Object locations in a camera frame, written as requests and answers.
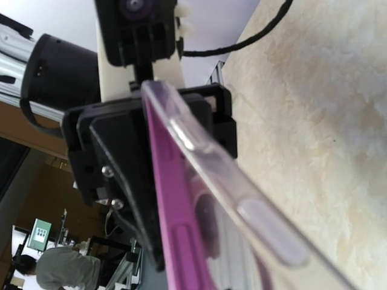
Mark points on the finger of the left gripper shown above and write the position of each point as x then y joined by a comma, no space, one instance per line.
123,146

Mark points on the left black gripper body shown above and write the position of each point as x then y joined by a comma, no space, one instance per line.
210,104

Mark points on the clear case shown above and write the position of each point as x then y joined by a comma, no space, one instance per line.
248,242

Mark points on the pink phone face down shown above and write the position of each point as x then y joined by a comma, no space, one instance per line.
183,249

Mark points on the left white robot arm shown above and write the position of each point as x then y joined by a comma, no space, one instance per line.
60,76

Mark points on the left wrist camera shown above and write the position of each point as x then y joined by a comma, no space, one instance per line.
138,41

